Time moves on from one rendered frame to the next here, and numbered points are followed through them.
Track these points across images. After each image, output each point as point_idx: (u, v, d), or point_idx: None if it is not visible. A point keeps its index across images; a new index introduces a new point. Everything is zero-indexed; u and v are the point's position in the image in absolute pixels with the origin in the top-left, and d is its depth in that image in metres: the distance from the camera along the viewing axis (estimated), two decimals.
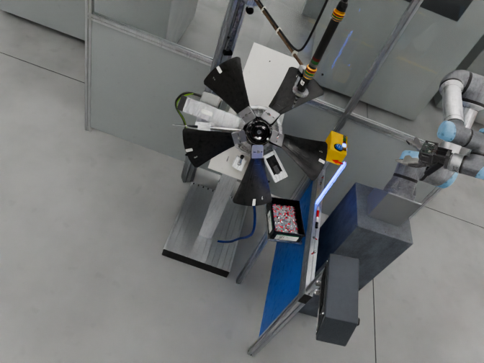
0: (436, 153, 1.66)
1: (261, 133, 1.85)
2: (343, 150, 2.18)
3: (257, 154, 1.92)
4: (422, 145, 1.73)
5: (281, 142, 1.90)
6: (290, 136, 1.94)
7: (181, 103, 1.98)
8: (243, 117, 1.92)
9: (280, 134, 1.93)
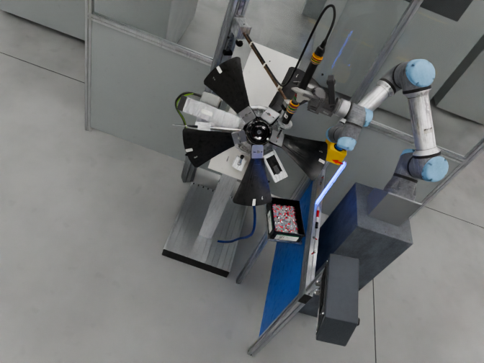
0: None
1: (261, 133, 1.85)
2: (343, 150, 2.18)
3: (257, 154, 1.92)
4: (307, 100, 1.70)
5: (281, 142, 1.90)
6: (290, 136, 1.94)
7: (181, 103, 1.98)
8: (243, 117, 1.92)
9: (280, 134, 1.93)
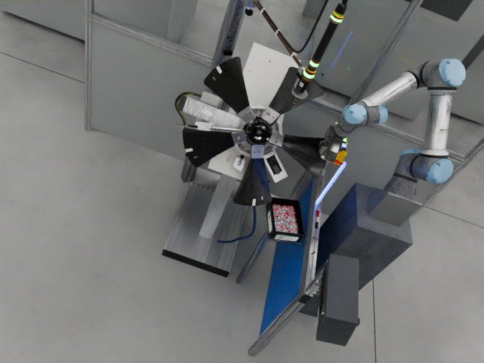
0: None
1: (261, 133, 1.85)
2: (343, 150, 2.18)
3: (257, 154, 1.92)
4: None
5: (281, 142, 1.90)
6: (290, 135, 1.94)
7: (181, 103, 1.98)
8: (243, 117, 1.92)
9: (280, 134, 1.94)
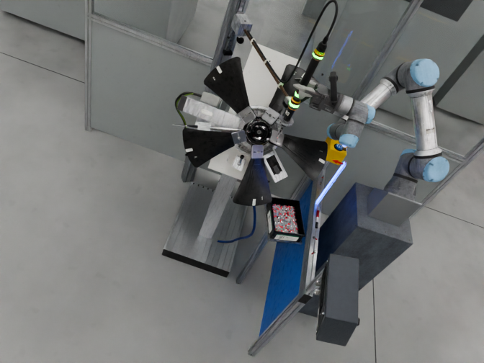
0: None
1: (258, 135, 1.85)
2: (343, 150, 2.18)
3: (236, 137, 1.91)
4: (309, 96, 1.69)
5: (256, 157, 1.91)
6: (263, 164, 1.96)
7: (181, 103, 1.98)
8: (267, 112, 1.92)
9: (261, 153, 1.95)
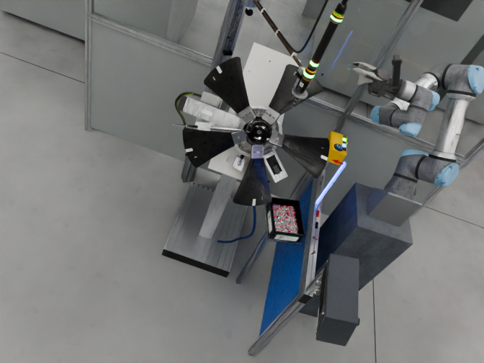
0: None
1: (258, 135, 1.85)
2: (343, 150, 2.18)
3: (236, 137, 1.91)
4: (369, 82, 1.58)
5: (256, 157, 1.91)
6: (263, 164, 1.96)
7: (181, 103, 1.98)
8: (267, 112, 1.92)
9: (261, 153, 1.95)
